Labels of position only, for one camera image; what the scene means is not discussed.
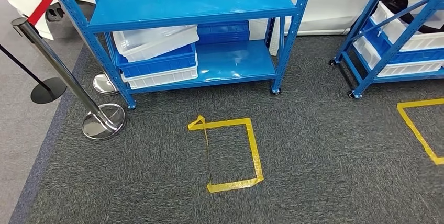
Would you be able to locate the blue metal shelf rack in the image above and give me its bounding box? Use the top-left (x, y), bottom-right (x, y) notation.
top-left (43, 0), bottom-right (317, 110)

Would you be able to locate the yellow floor tape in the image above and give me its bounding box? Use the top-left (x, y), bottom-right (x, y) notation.
top-left (396, 98), bottom-right (444, 166)
top-left (187, 114), bottom-right (265, 194)

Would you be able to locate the white car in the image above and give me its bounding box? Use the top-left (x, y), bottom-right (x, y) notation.
top-left (0, 0), bottom-right (444, 41)

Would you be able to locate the stanchion with chrome base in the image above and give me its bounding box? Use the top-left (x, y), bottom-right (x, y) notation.
top-left (11, 17), bottom-right (126, 142)

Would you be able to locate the thin black stanchion, disc base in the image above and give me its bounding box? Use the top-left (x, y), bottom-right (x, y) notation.
top-left (0, 43), bottom-right (68, 105)

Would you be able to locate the red barrier belt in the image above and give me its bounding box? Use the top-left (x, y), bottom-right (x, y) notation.
top-left (27, 0), bottom-right (58, 26)

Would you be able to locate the black stanchion post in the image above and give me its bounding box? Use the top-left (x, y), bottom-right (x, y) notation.
top-left (92, 72), bottom-right (121, 97)

